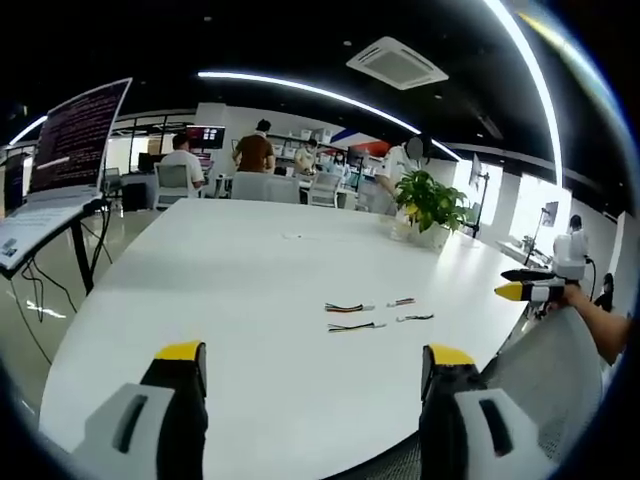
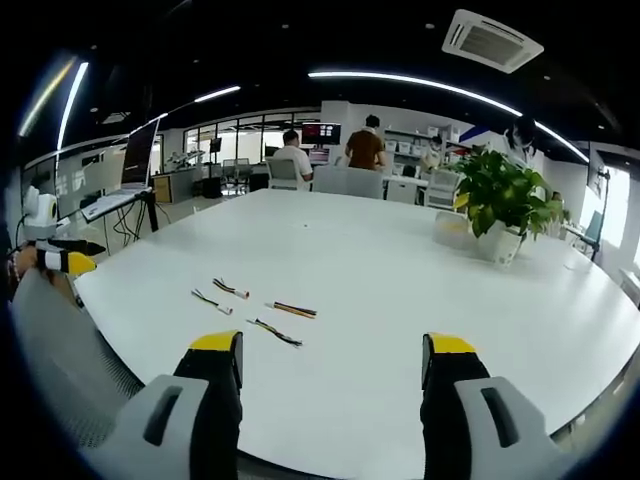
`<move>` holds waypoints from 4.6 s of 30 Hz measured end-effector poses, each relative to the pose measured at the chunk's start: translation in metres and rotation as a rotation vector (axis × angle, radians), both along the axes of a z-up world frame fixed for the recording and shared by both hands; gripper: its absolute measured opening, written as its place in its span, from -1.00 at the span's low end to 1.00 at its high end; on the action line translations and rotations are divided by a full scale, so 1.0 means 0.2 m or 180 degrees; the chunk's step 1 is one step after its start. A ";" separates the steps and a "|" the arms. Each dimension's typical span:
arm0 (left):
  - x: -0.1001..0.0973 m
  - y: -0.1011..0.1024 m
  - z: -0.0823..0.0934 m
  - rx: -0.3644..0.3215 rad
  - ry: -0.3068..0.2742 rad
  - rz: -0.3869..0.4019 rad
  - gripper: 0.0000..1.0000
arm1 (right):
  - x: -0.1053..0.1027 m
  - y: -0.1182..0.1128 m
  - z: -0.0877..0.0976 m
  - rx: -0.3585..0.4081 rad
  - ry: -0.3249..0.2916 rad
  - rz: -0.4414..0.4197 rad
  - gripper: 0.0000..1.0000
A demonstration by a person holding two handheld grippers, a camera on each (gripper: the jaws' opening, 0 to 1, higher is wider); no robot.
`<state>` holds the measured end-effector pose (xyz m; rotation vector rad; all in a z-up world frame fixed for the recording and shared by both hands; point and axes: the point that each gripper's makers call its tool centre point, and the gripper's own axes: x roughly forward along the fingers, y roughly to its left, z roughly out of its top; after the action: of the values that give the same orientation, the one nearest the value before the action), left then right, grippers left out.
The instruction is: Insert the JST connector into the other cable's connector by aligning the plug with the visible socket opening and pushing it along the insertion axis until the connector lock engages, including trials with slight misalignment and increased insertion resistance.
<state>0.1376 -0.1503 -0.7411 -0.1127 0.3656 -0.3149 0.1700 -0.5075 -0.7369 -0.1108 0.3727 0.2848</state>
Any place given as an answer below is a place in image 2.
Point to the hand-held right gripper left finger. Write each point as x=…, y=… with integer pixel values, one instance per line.
x=165, y=430

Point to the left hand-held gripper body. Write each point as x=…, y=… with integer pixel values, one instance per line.
x=41, y=212

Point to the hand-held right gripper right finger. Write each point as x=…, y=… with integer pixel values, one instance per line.
x=495, y=430

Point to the person's left hand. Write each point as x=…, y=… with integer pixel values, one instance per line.
x=27, y=262

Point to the black laptop stand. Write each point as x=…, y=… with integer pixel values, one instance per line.
x=150, y=210

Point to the grey mesh office chair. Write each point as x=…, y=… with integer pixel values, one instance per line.
x=60, y=350

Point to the open laptop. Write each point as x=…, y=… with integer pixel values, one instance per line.
x=137, y=155

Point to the clear plastic container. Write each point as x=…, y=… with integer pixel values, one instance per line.
x=450, y=230

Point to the short ceiling light strip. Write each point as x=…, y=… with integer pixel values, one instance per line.
x=217, y=94

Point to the white office chair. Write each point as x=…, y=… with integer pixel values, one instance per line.
x=347, y=182
x=442, y=190
x=285, y=175

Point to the teal chair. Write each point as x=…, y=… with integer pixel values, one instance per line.
x=592, y=230

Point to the green potted plant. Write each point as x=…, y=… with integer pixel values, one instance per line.
x=500, y=200

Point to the black tripod stand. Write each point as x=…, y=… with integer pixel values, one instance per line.
x=605, y=210

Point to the shelf with white bins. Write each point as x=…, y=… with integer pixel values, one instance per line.
x=407, y=145

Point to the long curved ceiling light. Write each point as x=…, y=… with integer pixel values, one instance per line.
x=425, y=82

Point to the ceiling air conditioner vent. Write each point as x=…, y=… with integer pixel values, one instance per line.
x=492, y=40

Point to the wall monitor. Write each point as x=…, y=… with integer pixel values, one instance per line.
x=321, y=134

